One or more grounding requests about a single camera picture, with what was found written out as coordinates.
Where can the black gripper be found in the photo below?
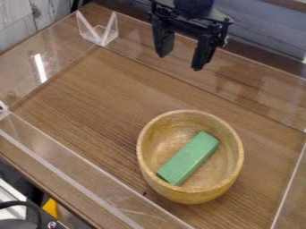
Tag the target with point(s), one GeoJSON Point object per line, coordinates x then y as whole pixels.
{"type": "Point", "coordinates": [194, 16]}

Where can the green rectangular block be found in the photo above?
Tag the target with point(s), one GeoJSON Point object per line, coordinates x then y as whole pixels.
{"type": "Point", "coordinates": [189, 158]}

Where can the brown wooden bowl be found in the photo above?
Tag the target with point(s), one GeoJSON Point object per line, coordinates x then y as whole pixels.
{"type": "Point", "coordinates": [165, 135]}

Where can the black machine base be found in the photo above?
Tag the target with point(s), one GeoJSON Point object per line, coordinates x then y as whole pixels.
{"type": "Point", "coordinates": [22, 200]}

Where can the yellow label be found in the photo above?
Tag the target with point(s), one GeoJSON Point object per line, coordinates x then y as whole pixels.
{"type": "Point", "coordinates": [50, 207]}

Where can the clear acrylic front wall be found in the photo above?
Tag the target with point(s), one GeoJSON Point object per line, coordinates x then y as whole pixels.
{"type": "Point", "coordinates": [101, 199]}

